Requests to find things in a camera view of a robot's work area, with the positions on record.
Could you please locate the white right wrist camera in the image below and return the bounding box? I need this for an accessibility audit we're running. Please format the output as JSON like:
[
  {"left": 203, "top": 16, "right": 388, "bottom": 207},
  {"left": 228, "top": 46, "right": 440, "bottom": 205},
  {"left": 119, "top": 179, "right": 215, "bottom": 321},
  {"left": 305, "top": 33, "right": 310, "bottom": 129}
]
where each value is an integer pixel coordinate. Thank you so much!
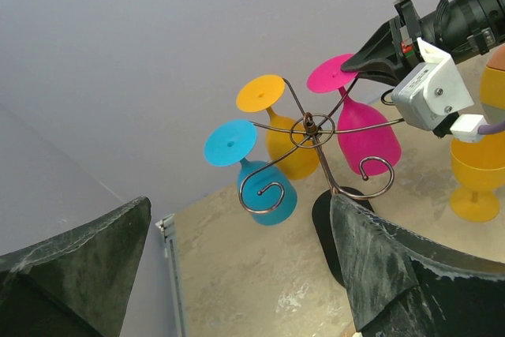
[{"left": 391, "top": 37, "right": 487, "bottom": 143}]

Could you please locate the yellow wine glass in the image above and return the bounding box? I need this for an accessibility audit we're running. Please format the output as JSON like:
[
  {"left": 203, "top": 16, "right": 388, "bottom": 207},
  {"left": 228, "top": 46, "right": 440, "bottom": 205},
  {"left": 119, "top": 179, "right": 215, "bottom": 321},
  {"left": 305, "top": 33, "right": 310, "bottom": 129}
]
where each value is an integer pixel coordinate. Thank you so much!
[
  {"left": 236, "top": 74, "right": 320, "bottom": 180},
  {"left": 450, "top": 133, "right": 504, "bottom": 222}
]

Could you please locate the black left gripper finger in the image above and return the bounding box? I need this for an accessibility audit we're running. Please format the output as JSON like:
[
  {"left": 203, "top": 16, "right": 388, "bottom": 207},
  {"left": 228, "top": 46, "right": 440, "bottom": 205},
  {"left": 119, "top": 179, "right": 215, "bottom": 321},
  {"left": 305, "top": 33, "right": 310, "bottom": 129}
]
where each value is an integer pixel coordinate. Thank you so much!
[
  {"left": 341, "top": 23, "right": 395, "bottom": 75},
  {"left": 357, "top": 71, "right": 398, "bottom": 87},
  {"left": 1, "top": 197, "right": 152, "bottom": 336},
  {"left": 331, "top": 194, "right": 504, "bottom": 336}
]

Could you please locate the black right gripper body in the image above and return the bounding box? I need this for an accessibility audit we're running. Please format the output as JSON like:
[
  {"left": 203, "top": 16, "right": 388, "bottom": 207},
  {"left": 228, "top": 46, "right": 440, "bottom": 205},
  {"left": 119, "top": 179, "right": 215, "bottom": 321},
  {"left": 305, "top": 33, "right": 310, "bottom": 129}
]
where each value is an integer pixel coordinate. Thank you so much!
[{"left": 389, "top": 0, "right": 434, "bottom": 77}]

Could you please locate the pink wine glass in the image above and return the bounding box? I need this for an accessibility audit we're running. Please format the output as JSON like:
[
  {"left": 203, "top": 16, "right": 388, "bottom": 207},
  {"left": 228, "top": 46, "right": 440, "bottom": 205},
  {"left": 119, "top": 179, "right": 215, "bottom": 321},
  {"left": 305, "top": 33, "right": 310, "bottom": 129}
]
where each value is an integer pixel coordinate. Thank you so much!
[{"left": 307, "top": 54, "right": 402, "bottom": 174}]

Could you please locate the blue wine glass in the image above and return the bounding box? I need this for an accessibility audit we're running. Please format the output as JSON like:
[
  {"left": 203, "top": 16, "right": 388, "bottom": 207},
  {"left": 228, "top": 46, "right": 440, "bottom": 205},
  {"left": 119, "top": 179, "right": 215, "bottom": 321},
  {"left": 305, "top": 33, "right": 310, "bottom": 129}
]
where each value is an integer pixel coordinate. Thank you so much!
[{"left": 204, "top": 119, "right": 297, "bottom": 226}]

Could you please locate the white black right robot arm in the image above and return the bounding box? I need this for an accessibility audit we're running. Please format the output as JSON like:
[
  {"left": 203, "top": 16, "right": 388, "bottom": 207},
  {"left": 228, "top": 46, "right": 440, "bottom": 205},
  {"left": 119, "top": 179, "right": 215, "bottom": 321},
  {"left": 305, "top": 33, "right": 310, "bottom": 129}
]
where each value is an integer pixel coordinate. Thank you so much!
[{"left": 341, "top": 0, "right": 504, "bottom": 86}]

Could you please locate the metal wine glass rack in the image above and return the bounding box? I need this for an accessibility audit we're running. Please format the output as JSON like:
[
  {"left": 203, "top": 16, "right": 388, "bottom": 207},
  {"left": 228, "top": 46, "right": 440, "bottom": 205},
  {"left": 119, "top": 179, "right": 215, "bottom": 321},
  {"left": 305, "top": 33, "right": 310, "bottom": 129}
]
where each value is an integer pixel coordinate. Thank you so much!
[{"left": 238, "top": 78, "right": 396, "bottom": 284}]

